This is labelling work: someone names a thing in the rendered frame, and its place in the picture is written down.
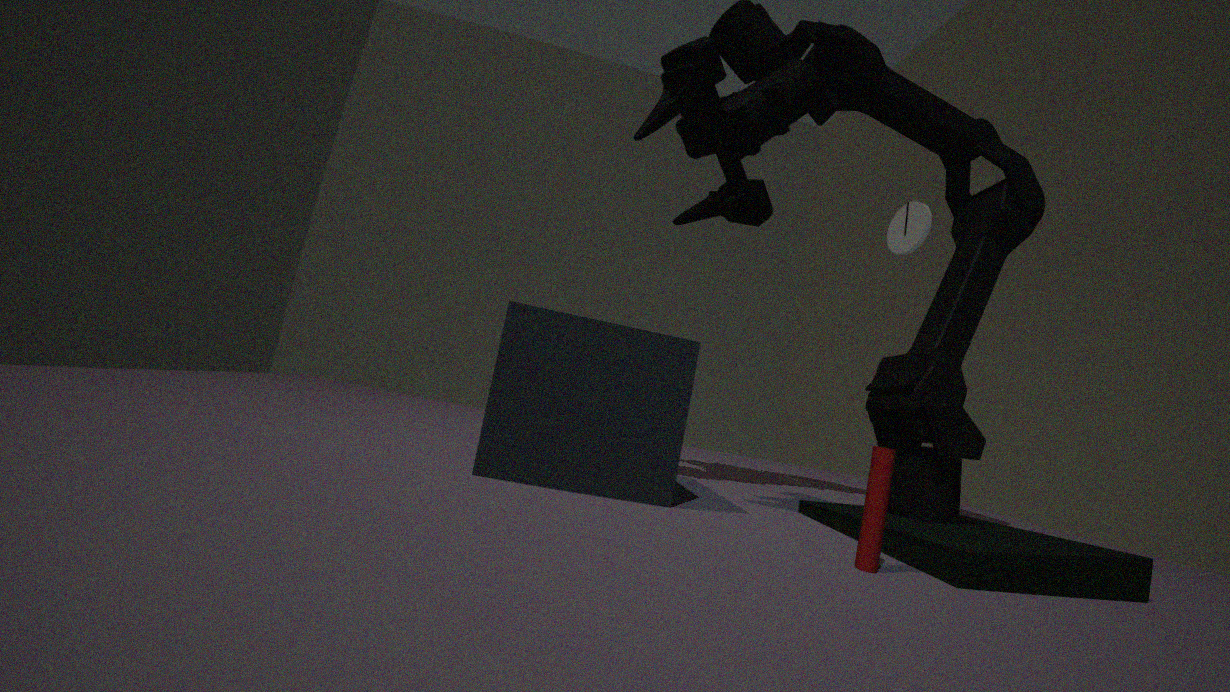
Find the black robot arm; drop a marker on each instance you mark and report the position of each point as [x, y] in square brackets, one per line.
[916, 397]

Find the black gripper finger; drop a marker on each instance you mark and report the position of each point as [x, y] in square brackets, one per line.
[683, 86]
[726, 204]

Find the red peg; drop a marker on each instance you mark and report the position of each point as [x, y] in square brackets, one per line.
[875, 509]

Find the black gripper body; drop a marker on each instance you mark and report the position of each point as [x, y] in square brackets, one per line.
[740, 125]

